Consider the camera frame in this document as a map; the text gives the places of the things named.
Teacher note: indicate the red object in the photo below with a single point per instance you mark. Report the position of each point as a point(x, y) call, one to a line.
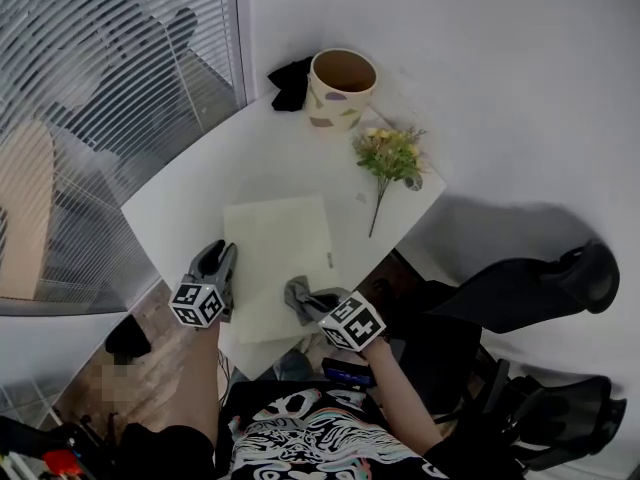
point(60, 463)

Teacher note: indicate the cream patterned pot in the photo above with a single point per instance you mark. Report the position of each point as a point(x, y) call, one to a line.
point(330, 110)

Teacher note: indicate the person's left forearm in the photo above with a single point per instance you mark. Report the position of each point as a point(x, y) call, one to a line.
point(197, 388)

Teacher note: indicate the black device with blue screen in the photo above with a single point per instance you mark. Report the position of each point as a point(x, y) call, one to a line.
point(350, 373)

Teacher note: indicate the black office chair with headrest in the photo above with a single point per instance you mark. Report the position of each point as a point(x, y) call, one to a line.
point(500, 298)

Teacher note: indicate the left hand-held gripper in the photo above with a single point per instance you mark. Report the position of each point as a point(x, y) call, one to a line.
point(197, 305)

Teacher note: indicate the person's right forearm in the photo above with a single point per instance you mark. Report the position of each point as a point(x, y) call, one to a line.
point(400, 398)

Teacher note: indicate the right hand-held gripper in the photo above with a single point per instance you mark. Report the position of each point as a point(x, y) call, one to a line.
point(352, 320)

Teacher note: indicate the black printed T-shirt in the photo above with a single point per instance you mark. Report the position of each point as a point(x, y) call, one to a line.
point(320, 443)

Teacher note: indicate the white window blinds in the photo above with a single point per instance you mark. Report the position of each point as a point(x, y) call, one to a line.
point(100, 118)

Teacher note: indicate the black fabric bundle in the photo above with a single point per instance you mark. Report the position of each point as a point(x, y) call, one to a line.
point(290, 85)

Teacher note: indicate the black cloth on floor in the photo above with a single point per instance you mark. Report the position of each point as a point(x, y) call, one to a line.
point(127, 340)

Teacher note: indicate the grey knitted cloth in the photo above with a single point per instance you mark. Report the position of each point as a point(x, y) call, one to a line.
point(297, 298)

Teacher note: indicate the artificial flower bouquet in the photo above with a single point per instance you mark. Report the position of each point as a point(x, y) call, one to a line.
point(390, 158)

